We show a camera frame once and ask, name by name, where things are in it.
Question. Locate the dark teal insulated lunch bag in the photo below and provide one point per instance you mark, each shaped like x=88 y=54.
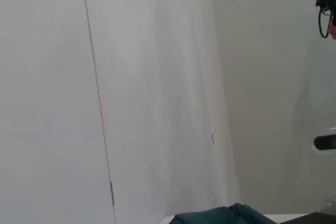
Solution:
x=223 y=216

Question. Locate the dark brown panel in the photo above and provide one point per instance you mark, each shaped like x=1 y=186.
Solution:
x=312 y=220

